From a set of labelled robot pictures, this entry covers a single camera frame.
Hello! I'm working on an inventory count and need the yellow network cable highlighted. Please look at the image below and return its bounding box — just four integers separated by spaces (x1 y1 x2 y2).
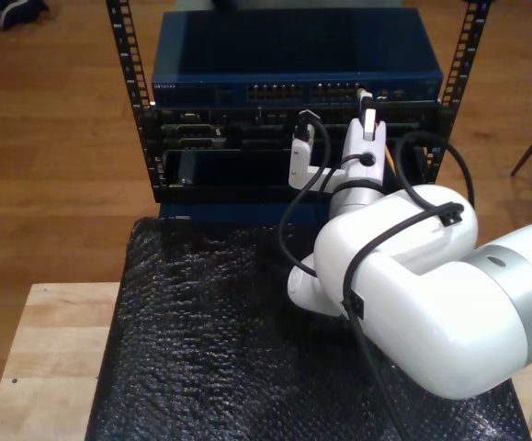
356 85 532 436

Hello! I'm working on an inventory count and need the blue rack base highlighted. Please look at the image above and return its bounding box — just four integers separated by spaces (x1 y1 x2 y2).
157 201 335 227

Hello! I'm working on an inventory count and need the black rack server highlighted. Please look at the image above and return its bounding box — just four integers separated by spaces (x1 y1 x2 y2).
139 104 453 153

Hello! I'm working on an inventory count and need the black perforated rack post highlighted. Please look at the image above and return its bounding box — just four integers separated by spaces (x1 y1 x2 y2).
419 0 492 185
105 0 165 203

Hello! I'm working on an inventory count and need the blue network switch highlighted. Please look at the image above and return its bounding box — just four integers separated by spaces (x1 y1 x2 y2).
150 8 445 109

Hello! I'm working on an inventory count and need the black camera cable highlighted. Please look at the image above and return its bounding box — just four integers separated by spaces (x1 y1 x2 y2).
277 108 377 277

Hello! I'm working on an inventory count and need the dark blue sneaker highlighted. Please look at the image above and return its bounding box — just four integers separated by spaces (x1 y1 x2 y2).
0 0 49 28

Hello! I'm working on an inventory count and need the black bubble wrap mat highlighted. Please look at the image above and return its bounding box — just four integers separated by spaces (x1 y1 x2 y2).
84 216 532 441

